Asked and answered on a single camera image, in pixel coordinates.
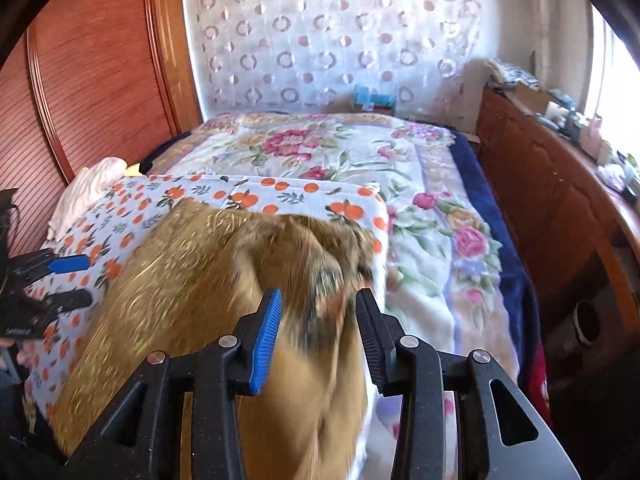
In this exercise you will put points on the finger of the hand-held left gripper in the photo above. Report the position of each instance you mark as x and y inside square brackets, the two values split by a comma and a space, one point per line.
[70, 301]
[67, 264]

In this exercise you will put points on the person's left hand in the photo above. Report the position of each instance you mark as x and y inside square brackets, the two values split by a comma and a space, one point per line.
[22, 357]

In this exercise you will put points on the dark round pot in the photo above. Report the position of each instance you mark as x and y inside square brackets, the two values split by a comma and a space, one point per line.
[586, 322]

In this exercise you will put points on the bright window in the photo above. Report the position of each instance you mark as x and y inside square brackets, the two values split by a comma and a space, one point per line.
[617, 75]

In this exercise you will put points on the wooden headboard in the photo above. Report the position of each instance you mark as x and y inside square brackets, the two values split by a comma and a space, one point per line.
[100, 60]

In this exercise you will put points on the floral bed blanket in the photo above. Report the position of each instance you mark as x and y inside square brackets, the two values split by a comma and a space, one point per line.
[500, 240]

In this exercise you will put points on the pale pink cloth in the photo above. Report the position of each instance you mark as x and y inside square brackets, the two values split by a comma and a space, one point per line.
[85, 180]

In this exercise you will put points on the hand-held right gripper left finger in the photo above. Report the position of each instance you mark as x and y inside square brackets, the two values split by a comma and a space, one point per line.
[265, 340]

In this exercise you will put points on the folded patterned cloth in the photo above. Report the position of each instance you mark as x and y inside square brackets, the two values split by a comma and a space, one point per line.
[510, 72]

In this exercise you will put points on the teal tissue pack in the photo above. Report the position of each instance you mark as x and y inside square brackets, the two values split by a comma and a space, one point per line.
[372, 95]

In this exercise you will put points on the brown patterned garment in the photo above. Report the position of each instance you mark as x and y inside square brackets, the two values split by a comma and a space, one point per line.
[200, 270]

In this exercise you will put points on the white circle pattern curtain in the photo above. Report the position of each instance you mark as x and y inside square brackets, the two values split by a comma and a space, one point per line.
[325, 25]

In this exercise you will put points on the orange fruit print quilt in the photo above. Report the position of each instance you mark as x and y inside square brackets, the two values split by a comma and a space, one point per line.
[280, 192]

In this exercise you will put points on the brown wooden cabinet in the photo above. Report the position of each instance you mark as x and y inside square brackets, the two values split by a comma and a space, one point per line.
[550, 185]

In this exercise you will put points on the red cloth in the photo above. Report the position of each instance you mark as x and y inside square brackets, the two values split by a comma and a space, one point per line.
[536, 385]

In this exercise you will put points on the pink bottle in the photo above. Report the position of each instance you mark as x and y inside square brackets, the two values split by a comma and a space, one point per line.
[592, 135]

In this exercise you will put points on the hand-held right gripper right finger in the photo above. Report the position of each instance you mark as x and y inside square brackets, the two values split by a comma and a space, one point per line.
[372, 340]

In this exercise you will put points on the cardboard box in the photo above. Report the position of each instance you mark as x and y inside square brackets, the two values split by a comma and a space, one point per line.
[532, 97]

